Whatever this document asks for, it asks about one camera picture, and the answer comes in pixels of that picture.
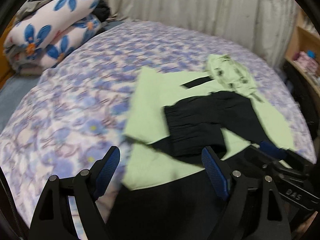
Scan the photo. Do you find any pink patterned box stack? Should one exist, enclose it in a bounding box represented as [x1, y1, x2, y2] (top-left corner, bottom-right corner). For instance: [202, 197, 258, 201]
[293, 51, 319, 77]

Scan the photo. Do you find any purple floral fleece blanket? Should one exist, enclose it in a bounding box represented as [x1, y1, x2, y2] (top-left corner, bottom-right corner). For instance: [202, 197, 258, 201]
[1, 22, 316, 225]

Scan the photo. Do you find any wooden shelf unit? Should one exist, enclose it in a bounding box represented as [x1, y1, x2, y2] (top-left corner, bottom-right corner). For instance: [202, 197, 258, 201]
[285, 8, 320, 111]

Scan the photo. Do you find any grey curtain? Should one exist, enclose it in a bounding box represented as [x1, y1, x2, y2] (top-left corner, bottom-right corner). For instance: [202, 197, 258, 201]
[106, 0, 299, 67]

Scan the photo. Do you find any folded blue flower quilt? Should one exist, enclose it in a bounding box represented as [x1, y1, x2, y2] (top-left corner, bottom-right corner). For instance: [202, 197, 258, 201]
[3, 0, 101, 75]

